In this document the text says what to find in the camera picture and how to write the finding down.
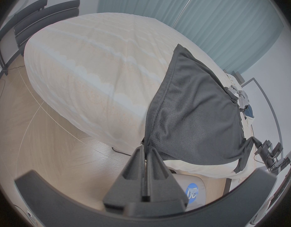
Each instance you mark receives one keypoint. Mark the bed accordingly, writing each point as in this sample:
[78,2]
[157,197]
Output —
[88,67]

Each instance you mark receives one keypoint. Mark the black T-shirt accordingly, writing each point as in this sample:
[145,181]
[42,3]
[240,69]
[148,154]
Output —
[195,107]

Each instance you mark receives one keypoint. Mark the white printed pillow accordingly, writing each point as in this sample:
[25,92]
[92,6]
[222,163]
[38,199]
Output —
[231,80]

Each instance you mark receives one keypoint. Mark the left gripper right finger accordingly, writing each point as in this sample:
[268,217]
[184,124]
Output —
[166,188]

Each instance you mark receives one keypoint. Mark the dark grey dressing table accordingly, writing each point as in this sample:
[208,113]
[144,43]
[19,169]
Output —
[32,8]

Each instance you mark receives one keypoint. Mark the white knitted sweater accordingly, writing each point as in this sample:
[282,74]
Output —
[248,121]

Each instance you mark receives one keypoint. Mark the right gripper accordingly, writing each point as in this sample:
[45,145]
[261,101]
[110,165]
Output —
[264,150]

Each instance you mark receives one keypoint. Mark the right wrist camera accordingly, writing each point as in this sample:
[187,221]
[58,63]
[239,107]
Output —
[277,148]

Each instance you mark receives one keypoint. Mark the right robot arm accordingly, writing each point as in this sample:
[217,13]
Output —
[275,165]

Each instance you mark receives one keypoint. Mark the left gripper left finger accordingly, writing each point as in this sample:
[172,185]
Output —
[126,185]

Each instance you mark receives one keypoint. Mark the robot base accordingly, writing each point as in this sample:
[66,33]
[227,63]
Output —
[183,181]

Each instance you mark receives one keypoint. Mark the dark blue garment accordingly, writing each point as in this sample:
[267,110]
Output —
[249,111]

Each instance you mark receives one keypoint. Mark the grey bedside table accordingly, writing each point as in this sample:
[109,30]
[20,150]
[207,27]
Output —
[238,77]

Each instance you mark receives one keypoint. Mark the light grey garment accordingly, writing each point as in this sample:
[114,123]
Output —
[243,99]

